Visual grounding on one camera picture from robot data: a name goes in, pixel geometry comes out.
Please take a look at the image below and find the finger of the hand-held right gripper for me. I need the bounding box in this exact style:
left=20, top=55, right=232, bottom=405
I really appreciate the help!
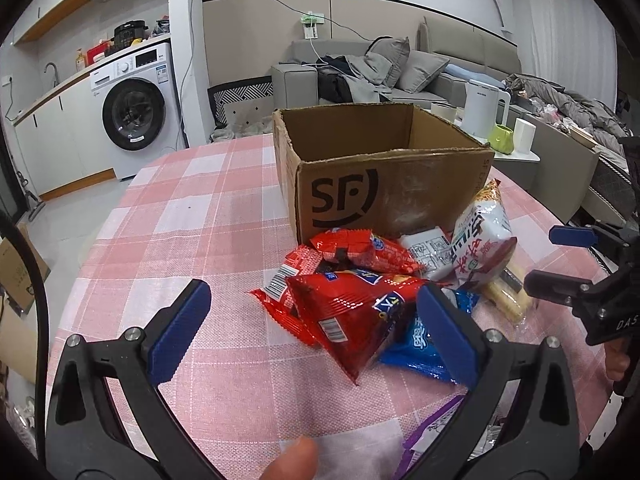
left=548, top=222, right=630, bottom=261
left=524, top=269, right=602, bottom=311

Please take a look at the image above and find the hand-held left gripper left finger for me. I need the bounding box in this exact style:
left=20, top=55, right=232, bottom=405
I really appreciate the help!
left=45, top=279, right=224, bottom=480

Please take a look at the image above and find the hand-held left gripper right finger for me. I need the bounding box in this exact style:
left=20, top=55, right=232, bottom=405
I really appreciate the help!
left=414, top=282, right=582, bottom=480

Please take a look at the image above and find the blue cookie packet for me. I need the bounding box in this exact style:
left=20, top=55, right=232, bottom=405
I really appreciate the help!
left=377, top=287, right=481, bottom=386

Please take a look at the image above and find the yellow wafer packet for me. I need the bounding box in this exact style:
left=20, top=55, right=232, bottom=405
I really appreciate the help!
left=480, top=267, right=533, bottom=326

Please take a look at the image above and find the white and red snack packet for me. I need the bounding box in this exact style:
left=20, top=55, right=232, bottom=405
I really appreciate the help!
left=447, top=179, right=518, bottom=291

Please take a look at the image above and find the small white packet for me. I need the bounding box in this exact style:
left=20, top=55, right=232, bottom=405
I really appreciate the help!
left=399, top=226, right=453, bottom=282

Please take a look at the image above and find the brown cardboard box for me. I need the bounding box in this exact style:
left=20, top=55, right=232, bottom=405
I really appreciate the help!
left=272, top=102, right=496, bottom=247

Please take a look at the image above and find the person's right hand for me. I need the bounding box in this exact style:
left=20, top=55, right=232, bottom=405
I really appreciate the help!
left=605, top=342, right=623, bottom=380

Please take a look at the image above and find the person's left hand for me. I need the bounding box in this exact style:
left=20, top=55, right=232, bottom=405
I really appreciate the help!
left=263, top=436, right=318, bottom=480

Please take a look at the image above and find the bed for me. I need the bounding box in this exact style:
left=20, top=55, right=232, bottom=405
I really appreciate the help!
left=505, top=100, right=632, bottom=223

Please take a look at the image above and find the white coffee table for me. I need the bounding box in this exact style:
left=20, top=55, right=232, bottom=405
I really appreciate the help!
left=425, top=105, right=541, bottom=163

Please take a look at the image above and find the purple packet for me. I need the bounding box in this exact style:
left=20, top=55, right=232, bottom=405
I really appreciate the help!
left=400, top=394, right=468, bottom=468

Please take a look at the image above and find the white cup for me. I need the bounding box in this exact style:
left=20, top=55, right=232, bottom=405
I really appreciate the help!
left=514, top=118, right=535, bottom=153

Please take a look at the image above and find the green mug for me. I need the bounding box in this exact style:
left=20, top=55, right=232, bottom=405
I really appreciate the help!
left=487, top=124, right=516, bottom=155

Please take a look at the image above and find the pink plaid tablecloth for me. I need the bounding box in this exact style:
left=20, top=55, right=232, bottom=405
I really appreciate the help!
left=45, top=132, right=617, bottom=480

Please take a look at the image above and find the grey duvet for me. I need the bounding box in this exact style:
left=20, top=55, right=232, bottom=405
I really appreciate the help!
left=505, top=74, right=626, bottom=136

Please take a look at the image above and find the white electric kettle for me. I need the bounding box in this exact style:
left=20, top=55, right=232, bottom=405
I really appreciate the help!
left=460, top=80, right=511, bottom=138

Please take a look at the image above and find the flat cardboard box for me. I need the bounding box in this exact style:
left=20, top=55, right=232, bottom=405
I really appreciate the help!
left=0, top=222, right=51, bottom=311

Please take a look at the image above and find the light blue blanket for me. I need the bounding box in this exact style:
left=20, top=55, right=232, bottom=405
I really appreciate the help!
left=442, top=63, right=506, bottom=87

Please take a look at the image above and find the grey floor cloth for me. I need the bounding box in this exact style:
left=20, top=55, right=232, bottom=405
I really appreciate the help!
left=210, top=117, right=273, bottom=143

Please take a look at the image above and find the white washing machine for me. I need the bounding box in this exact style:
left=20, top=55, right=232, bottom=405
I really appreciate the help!
left=90, top=41, right=183, bottom=181

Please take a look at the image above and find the grey pillow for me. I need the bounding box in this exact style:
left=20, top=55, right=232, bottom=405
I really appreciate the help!
left=365, top=36, right=411, bottom=88
left=400, top=51, right=450, bottom=93

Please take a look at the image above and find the white kitchen counter cabinet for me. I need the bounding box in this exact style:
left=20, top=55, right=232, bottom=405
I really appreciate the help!
left=12, top=67, right=118, bottom=198

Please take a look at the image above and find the black patterned board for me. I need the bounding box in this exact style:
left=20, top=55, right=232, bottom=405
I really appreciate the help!
left=207, top=77, right=273, bottom=128

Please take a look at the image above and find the grey jacket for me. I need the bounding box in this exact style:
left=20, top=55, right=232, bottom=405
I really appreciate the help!
left=345, top=55, right=396, bottom=106

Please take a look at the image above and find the grey sofa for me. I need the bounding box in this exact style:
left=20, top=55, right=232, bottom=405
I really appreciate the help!
left=271, top=15, right=521, bottom=121

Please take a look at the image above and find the black garment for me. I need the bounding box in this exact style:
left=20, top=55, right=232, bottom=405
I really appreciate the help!
left=317, top=57, right=363, bottom=103

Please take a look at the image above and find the red box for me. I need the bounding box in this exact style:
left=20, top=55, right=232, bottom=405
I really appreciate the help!
left=87, top=42, right=116, bottom=66

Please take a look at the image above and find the black pressure cooker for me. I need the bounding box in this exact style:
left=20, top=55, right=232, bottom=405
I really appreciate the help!
left=114, top=20, right=150, bottom=51

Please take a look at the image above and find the black cable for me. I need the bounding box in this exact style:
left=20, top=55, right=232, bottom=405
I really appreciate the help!
left=0, top=210, right=52, bottom=461

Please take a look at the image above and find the white charging cable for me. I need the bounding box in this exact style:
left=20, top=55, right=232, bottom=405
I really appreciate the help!
left=309, top=37, right=331, bottom=68

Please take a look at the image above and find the white wall power strip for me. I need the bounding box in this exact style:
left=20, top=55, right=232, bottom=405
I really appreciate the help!
left=299, top=11, right=323, bottom=41

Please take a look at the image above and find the wooden wall cabinet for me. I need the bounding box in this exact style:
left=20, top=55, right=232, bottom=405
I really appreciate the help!
left=12, top=0, right=96, bottom=46

